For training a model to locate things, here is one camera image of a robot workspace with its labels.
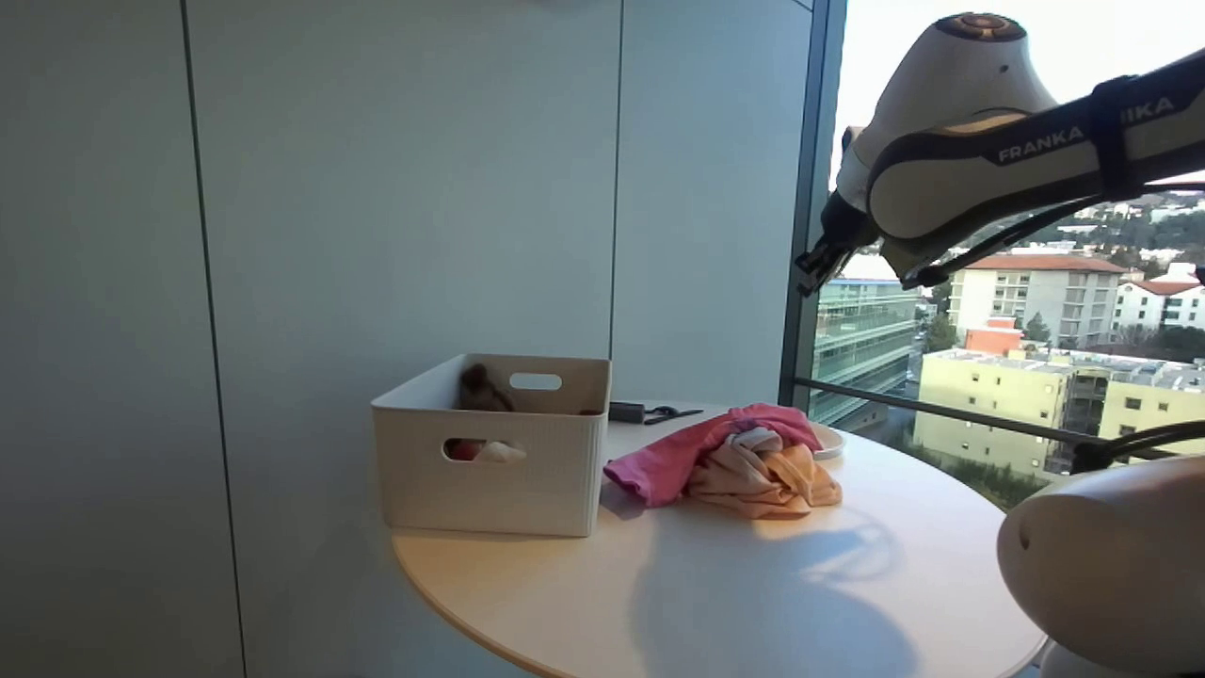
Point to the magenta cloth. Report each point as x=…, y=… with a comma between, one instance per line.
x=660, y=467

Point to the pale pink cloth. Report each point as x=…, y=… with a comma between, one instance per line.
x=756, y=472

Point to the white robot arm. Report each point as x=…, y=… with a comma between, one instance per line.
x=965, y=156

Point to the round white table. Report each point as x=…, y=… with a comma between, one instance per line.
x=894, y=582

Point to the white storage box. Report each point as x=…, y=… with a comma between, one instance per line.
x=494, y=447

